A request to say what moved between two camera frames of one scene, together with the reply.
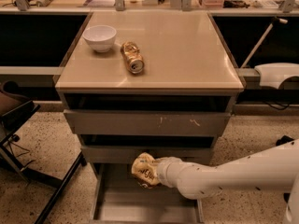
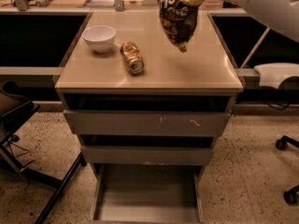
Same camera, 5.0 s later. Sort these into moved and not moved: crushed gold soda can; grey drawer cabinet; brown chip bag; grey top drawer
Moved: brown chip bag
Not moved: crushed gold soda can; grey drawer cabinet; grey top drawer
